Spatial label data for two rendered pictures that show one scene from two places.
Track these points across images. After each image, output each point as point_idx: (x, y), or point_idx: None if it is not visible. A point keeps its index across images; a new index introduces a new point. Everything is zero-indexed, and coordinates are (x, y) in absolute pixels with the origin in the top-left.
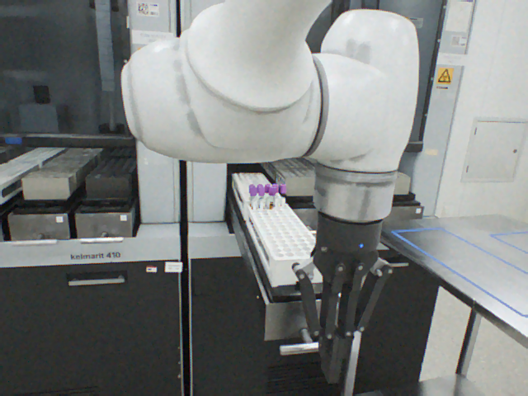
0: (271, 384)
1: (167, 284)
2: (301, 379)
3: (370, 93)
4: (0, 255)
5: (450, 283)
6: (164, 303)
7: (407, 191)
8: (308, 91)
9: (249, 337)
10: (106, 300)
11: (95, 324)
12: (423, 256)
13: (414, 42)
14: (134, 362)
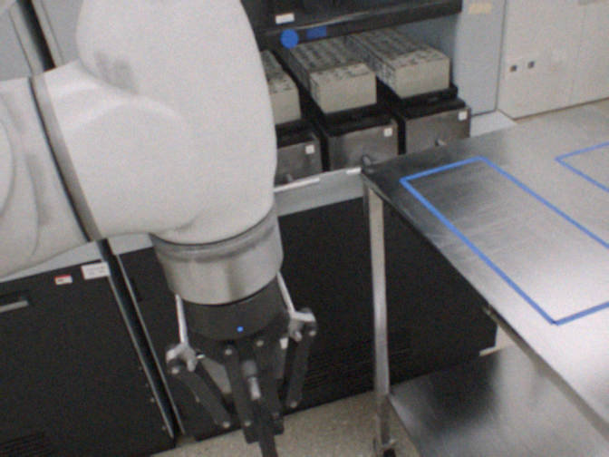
0: None
1: (93, 294)
2: (326, 372)
3: (151, 147)
4: None
5: (463, 275)
6: (99, 318)
7: (447, 82)
8: (18, 193)
9: None
10: (14, 332)
11: (9, 363)
12: (436, 227)
13: (219, 29)
14: (82, 396)
